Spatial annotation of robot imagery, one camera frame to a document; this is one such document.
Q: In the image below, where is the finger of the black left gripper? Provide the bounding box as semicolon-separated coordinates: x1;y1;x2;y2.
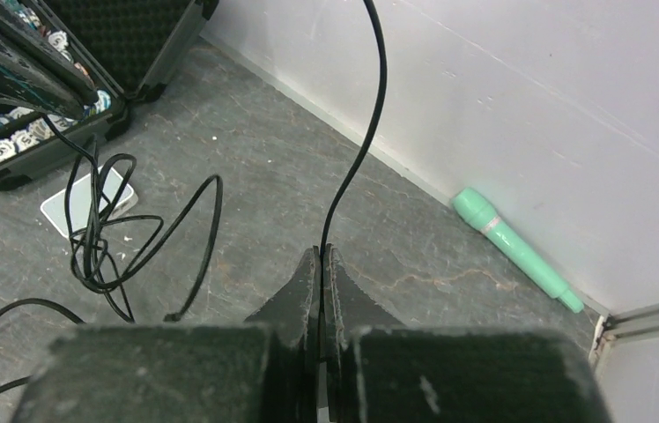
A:
0;1;98;119

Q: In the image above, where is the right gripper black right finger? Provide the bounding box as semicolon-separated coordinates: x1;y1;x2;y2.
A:
322;245;611;422

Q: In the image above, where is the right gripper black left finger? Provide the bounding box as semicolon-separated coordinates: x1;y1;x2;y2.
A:
12;248;320;422

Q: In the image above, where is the black power cable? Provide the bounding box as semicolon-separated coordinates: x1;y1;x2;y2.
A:
0;0;389;419

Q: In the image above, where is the white network switch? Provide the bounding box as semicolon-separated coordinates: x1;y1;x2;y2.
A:
40;168;138;240

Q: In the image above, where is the black poker chip case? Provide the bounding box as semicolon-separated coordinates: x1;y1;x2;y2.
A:
0;1;217;191

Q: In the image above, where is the mint green flashlight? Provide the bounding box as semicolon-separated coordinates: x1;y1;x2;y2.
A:
451;188;584;313

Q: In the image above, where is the aluminium frame rail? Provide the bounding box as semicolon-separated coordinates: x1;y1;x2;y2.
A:
589;303;659;374

